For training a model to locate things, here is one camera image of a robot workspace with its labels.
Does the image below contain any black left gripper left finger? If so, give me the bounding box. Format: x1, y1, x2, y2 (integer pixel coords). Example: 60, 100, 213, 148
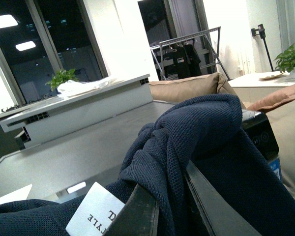
104, 184, 159, 236

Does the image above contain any metal clothes drying rack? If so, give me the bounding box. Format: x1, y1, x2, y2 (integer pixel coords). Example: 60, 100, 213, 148
150, 27, 231, 81

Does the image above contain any dark navy knit garment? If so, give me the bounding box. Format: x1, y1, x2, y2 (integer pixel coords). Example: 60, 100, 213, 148
0, 94, 295, 236

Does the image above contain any white side table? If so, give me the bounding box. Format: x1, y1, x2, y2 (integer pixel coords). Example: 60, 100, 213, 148
229, 72, 295, 103

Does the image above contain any wall mounted stick vacuum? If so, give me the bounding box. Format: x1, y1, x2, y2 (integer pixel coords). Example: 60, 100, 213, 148
251, 24, 274, 72

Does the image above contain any tan leather sofa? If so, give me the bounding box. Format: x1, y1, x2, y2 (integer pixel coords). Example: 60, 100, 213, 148
148, 72, 295, 205

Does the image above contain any black device with blue label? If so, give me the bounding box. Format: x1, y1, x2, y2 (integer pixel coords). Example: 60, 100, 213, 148
241, 109, 282, 180

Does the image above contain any plate on side table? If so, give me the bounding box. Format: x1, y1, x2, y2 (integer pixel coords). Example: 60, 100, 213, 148
259, 73, 284, 80

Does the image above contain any white garment label tag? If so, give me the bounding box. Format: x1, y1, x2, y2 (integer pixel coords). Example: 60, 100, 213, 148
65, 182, 125, 236

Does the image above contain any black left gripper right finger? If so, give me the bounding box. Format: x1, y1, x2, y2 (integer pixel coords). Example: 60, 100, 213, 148
185, 161, 260, 236

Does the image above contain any green potted plant right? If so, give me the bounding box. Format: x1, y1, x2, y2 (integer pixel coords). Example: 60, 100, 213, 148
275, 44, 295, 78

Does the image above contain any white cloth on sill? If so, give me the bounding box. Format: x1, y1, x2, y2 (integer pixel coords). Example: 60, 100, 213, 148
57, 77, 117, 98

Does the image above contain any green potted plant on sill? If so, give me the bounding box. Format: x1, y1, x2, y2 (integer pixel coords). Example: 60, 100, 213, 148
45, 69, 79, 91

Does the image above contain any black hanging t-shirt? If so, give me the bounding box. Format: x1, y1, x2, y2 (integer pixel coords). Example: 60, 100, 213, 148
171, 45, 190, 79

